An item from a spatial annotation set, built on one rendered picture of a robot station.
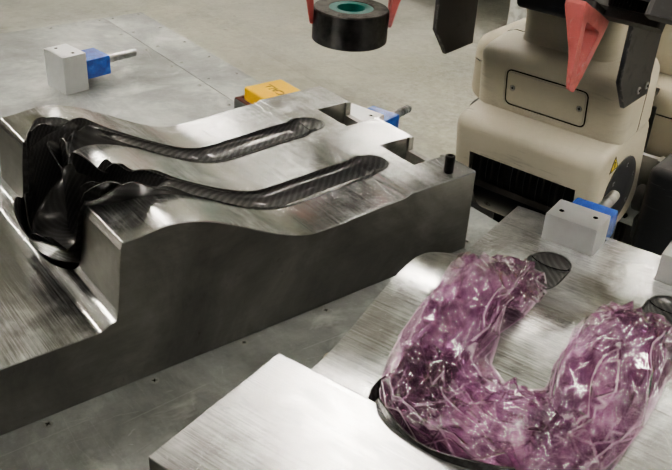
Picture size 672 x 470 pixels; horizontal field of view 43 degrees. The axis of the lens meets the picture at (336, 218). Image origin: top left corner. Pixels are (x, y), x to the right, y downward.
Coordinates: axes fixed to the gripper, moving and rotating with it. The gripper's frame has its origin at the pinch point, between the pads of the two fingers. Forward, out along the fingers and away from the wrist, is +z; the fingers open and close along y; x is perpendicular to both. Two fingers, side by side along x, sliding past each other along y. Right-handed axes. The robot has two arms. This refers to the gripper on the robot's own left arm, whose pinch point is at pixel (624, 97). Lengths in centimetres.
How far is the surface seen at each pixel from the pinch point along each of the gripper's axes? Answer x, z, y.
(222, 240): -23.2, 22.0, -18.1
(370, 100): 205, 8, -159
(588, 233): 2.4, 12.3, 0.9
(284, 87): 16, 10, -49
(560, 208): 3.4, 11.1, -2.8
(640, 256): 6.3, 12.7, 5.0
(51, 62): 0, 18, -76
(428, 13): 305, -43, -210
